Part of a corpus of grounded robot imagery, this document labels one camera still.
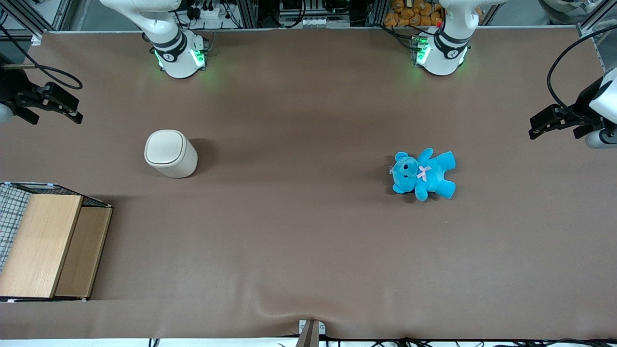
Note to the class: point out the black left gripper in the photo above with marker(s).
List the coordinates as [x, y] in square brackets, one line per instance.
[580, 112]

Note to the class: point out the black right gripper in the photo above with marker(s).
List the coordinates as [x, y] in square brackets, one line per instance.
[14, 91]

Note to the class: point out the beige lidded trash can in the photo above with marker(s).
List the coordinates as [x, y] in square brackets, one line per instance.
[168, 149]

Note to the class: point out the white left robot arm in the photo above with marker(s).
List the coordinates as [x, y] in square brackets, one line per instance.
[443, 53]

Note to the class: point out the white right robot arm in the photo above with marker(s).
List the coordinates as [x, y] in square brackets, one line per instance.
[176, 53]

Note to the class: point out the blue teddy bear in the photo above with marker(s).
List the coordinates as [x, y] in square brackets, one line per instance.
[429, 176]

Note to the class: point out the orange snack bag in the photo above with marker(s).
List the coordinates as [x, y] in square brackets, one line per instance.
[409, 14]

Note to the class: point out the white power strip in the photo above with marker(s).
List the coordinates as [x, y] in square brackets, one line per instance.
[212, 12]

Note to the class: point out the white terminal block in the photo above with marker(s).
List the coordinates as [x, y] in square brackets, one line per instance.
[323, 22]

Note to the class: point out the brown table mat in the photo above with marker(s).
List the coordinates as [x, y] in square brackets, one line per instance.
[308, 241]

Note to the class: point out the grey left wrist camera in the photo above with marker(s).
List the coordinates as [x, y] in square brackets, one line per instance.
[600, 140]

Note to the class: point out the aluminium frame profile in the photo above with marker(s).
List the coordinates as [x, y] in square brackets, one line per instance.
[21, 18]
[590, 24]

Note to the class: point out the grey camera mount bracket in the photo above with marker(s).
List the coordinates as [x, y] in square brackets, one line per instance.
[311, 337]

